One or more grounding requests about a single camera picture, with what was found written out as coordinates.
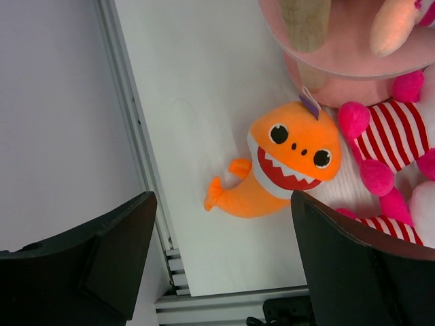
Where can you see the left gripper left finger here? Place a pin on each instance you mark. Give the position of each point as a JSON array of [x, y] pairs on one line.
[[88, 275]]

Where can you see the white plush face down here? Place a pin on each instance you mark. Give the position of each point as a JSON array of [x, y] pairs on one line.
[[412, 221]]

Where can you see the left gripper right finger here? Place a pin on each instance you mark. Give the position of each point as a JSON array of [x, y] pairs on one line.
[[357, 275]]

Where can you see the pink three-tier shelf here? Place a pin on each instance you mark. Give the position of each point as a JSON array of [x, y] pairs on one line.
[[344, 69]]

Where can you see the white glasses plush face up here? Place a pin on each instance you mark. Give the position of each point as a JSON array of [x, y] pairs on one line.
[[391, 135]]

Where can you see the orange shark plush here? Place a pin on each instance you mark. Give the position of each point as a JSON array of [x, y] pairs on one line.
[[295, 146]]

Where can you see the boy doll plush large head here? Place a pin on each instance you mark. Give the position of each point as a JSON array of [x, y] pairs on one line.
[[395, 21]]

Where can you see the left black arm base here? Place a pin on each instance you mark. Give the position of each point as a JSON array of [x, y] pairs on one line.
[[287, 311]]

